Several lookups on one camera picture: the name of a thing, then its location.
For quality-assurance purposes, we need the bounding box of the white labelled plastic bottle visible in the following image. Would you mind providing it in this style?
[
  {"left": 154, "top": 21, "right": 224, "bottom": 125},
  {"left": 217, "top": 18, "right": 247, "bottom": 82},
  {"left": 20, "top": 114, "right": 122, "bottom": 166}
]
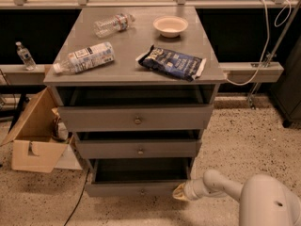
[{"left": 53, "top": 42, "right": 115, "bottom": 74}]

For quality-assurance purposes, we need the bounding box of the grey drawer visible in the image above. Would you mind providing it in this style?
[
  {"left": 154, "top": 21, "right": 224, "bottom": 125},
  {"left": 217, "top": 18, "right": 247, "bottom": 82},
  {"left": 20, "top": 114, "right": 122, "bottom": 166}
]
[
  {"left": 76, "top": 130, "right": 201, "bottom": 159},
  {"left": 86, "top": 157, "right": 192, "bottom": 197},
  {"left": 58, "top": 86, "right": 213, "bottom": 132}
]

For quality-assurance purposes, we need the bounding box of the grey top drawer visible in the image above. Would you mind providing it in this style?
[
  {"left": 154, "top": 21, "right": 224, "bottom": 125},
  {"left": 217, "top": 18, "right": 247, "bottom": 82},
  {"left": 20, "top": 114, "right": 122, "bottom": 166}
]
[{"left": 58, "top": 86, "right": 213, "bottom": 132}]

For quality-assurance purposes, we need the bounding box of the open cardboard box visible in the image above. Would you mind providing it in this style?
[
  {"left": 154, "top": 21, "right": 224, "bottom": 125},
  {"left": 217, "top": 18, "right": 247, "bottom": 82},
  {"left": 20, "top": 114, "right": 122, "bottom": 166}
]
[{"left": 3, "top": 89, "right": 81, "bottom": 173}]

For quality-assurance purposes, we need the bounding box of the dark grey side cabinet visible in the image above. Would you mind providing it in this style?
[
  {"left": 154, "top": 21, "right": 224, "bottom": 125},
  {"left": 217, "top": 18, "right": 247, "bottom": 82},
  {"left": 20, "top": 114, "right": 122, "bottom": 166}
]
[{"left": 271, "top": 37, "right": 301, "bottom": 128}]

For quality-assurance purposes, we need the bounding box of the grey bottom drawer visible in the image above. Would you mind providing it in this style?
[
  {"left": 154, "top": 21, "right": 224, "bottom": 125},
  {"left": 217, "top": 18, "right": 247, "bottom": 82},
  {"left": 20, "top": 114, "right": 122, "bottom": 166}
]
[{"left": 86, "top": 157, "right": 192, "bottom": 197}]

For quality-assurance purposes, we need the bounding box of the small standing water bottle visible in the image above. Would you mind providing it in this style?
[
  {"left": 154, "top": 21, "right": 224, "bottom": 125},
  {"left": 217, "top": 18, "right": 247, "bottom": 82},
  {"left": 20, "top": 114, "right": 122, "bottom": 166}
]
[{"left": 16, "top": 41, "right": 36, "bottom": 71}]

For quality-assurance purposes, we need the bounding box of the grey middle drawer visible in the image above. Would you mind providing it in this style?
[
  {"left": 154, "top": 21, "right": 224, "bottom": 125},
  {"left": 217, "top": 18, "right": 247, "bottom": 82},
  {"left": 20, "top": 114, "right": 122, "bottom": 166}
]
[{"left": 76, "top": 130, "right": 201, "bottom": 159}]

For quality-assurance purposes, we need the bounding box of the clear empty water bottle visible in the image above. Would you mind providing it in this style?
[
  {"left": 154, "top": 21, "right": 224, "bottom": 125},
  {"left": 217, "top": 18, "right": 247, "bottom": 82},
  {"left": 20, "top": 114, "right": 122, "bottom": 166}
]
[{"left": 94, "top": 13, "right": 135, "bottom": 38}]

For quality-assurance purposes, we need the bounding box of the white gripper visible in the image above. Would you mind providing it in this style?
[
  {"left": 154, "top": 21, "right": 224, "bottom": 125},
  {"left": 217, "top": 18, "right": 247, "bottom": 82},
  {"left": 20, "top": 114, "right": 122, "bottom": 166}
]
[{"left": 172, "top": 178, "right": 209, "bottom": 202}]

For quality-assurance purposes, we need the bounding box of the metal stand pole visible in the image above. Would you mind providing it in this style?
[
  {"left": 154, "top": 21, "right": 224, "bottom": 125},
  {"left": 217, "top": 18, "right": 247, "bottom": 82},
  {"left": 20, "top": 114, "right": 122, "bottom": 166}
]
[{"left": 246, "top": 0, "right": 301, "bottom": 109}]

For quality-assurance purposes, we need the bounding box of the blue chip bag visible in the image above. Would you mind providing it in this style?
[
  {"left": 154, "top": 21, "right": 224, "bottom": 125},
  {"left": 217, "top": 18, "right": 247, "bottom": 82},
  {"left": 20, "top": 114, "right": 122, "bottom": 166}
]
[{"left": 136, "top": 45, "right": 207, "bottom": 82}]

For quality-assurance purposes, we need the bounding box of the grey drawer cabinet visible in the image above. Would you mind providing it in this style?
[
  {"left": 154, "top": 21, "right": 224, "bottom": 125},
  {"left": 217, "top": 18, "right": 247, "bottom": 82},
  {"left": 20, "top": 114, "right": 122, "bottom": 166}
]
[{"left": 43, "top": 6, "right": 228, "bottom": 174}]

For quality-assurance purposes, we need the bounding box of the black floor cable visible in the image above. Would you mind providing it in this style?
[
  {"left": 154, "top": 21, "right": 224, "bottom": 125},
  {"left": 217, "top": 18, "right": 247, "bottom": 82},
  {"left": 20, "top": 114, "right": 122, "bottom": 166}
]
[{"left": 63, "top": 168, "right": 91, "bottom": 226}]

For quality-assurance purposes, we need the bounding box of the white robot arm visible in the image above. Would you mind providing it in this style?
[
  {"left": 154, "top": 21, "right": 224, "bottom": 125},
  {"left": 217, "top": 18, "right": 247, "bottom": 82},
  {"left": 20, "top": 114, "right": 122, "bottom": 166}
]
[{"left": 173, "top": 169, "right": 301, "bottom": 226}]

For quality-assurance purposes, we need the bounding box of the white paper bowl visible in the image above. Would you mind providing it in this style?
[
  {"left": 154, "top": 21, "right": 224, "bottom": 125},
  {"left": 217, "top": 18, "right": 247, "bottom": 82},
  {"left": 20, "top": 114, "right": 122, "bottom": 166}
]
[{"left": 153, "top": 16, "right": 188, "bottom": 38}]

